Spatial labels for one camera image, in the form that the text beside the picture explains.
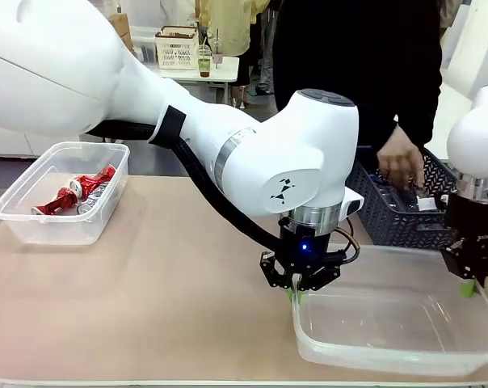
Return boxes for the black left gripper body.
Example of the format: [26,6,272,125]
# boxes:
[276,220,346,276]

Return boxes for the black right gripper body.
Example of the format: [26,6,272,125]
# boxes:
[444,192,488,240]

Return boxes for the large clear plastic container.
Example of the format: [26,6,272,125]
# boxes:
[290,243,488,377]

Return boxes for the person's left forearm, black sleeve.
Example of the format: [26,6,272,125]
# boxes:
[389,108,439,151]

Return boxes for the dark blue plastic basket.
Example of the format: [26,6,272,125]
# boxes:
[346,145,466,251]

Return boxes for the person's left hand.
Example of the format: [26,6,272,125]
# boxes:
[376,123,426,193]

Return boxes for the clear plastic bottle white label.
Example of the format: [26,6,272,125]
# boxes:
[383,185,449,214]

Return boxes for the white background table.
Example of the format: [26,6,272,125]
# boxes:
[157,55,241,107]

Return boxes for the crushed silver red can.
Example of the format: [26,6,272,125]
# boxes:
[74,183,110,214]

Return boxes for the person in black sweater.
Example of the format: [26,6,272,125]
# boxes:
[272,0,444,151]

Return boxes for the person in jeans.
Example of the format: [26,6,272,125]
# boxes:
[243,0,278,97]

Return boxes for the plastic cup green drink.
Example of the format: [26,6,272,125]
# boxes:
[196,44,212,78]

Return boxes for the plastic cup with straw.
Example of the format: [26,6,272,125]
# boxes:
[211,27,225,70]

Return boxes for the person in yellow jacket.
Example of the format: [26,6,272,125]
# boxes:
[196,0,254,58]

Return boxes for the small clear plastic container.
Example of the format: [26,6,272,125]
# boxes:
[0,141,131,247]

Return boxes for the clear storage bin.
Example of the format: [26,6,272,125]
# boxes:
[128,25,161,64]

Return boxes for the cardboard box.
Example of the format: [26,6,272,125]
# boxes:
[106,12,135,53]

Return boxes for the thin black gripper cables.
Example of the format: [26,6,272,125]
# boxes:
[333,217,362,266]

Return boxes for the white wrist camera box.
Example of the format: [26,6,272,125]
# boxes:
[341,188,366,216]

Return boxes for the black braided cable sleeve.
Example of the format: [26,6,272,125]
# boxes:
[84,119,284,256]

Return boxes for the black strap on arm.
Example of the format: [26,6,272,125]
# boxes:
[148,104,187,147]

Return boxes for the white basket brown handles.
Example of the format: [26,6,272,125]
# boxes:
[154,25,200,71]

